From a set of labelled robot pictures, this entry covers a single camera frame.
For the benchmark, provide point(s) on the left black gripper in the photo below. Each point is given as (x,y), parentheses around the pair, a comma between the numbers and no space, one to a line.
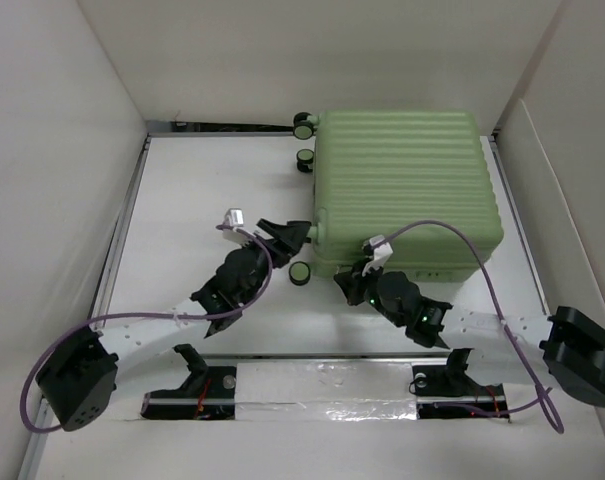
(287,241)

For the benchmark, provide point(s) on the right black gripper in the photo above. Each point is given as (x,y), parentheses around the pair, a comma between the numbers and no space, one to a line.
(351,282)

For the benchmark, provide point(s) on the green hard-shell suitcase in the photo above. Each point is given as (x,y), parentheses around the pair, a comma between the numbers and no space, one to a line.
(417,177)

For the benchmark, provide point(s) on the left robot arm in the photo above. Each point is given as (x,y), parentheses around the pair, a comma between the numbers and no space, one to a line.
(78,373)

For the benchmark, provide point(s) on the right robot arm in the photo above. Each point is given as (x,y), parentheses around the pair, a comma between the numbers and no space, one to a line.
(564,350)

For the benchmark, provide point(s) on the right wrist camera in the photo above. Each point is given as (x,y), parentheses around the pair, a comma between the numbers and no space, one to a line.
(378,250)

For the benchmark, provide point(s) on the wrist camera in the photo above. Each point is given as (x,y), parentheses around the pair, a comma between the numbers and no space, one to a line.
(378,250)
(232,227)

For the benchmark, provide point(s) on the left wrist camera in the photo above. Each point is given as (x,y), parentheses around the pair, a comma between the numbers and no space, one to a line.
(232,227)

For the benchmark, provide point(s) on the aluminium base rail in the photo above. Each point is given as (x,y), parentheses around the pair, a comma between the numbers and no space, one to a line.
(305,390)

